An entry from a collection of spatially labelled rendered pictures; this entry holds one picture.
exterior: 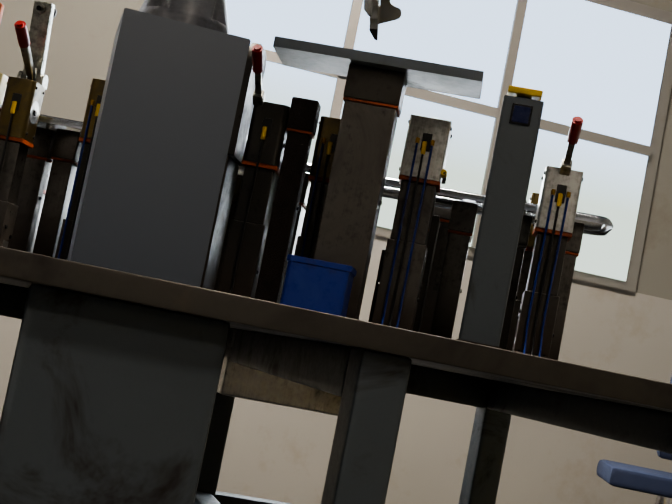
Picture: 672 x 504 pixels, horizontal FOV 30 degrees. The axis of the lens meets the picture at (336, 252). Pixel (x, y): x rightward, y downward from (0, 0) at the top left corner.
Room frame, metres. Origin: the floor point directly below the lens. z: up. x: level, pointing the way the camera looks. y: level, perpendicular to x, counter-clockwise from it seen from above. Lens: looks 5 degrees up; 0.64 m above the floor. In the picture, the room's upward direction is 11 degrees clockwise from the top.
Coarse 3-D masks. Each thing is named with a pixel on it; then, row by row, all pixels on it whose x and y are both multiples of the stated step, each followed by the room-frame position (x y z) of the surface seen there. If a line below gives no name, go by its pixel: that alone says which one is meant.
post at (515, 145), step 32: (512, 96) 2.13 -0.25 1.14; (512, 128) 2.13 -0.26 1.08; (512, 160) 2.13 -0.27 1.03; (512, 192) 2.13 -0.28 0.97; (480, 224) 2.14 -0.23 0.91; (512, 224) 2.13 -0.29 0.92; (480, 256) 2.14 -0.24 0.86; (512, 256) 2.13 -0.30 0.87; (480, 288) 2.13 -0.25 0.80; (480, 320) 2.13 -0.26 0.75
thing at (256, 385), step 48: (0, 288) 3.17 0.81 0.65; (240, 336) 2.95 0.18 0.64; (240, 384) 3.03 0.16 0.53; (288, 384) 3.06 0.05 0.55; (336, 384) 2.00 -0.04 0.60; (384, 384) 1.90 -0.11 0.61; (432, 384) 3.44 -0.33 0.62; (480, 384) 3.47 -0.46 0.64; (336, 432) 1.95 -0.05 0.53; (384, 432) 1.90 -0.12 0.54; (480, 432) 3.48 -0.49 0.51; (624, 432) 2.68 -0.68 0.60; (336, 480) 1.90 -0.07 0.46; (384, 480) 1.90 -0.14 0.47; (480, 480) 3.48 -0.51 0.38
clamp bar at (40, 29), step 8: (40, 8) 2.42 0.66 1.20; (48, 8) 2.43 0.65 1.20; (32, 16) 2.44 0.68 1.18; (40, 16) 2.44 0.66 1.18; (48, 16) 2.43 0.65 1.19; (32, 24) 2.44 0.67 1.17; (40, 24) 2.44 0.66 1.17; (48, 24) 2.44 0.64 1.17; (32, 32) 2.44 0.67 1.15; (40, 32) 2.44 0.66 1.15; (48, 32) 2.45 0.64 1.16; (32, 40) 2.44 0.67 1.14; (40, 40) 2.44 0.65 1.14; (48, 40) 2.46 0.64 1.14; (32, 48) 2.45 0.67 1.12; (40, 48) 2.44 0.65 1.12; (32, 56) 2.45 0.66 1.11; (40, 56) 2.45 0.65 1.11; (40, 64) 2.45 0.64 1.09; (24, 72) 2.45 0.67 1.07; (40, 72) 2.45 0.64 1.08
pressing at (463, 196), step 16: (64, 128) 2.61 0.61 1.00; (80, 128) 2.49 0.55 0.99; (384, 192) 2.61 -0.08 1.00; (448, 192) 2.42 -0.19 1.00; (464, 192) 2.42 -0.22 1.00; (448, 208) 2.60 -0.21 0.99; (480, 208) 2.58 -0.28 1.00; (528, 208) 2.40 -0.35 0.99; (592, 224) 2.49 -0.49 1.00; (608, 224) 2.40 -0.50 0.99
